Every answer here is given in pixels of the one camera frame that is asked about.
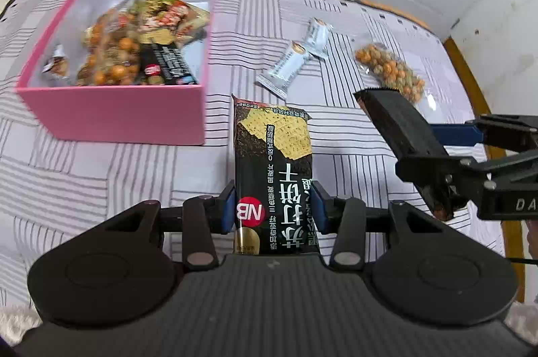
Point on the instant noodle packet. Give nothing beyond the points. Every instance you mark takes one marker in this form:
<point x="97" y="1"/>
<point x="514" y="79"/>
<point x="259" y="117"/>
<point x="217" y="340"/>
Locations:
<point x="166" y="22"/>

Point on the peanut snack bag with label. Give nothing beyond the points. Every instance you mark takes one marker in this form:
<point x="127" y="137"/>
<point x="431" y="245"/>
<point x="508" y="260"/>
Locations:
<point x="113" y="48"/>

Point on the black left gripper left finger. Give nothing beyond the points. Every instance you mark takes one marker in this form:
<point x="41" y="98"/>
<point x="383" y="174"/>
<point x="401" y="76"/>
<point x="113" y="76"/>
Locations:
<point x="202" y="217"/>

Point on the black cracker packet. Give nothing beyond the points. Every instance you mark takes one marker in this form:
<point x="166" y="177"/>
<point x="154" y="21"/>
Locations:
<point x="273" y="175"/>
<point x="164" y="65"/>

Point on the patterned bed sheet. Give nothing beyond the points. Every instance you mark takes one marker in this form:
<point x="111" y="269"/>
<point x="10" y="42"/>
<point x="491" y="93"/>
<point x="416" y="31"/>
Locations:
<point x="52" y="190"/>

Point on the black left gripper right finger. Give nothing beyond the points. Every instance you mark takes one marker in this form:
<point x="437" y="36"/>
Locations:
<point x="346" y="218"/>

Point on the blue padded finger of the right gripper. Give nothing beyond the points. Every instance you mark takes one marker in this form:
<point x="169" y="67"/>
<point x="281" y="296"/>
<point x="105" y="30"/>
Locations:
<point x="460" y="135"/>

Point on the white snack bar wrapper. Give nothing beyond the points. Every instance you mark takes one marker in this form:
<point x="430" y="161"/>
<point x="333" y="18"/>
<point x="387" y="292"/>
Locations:
<point x="281" y="75"/>
<point x="316" y="37"/>

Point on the pink storage box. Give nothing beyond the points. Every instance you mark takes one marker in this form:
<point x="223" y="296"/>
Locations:
<point x="144" y="114"/>

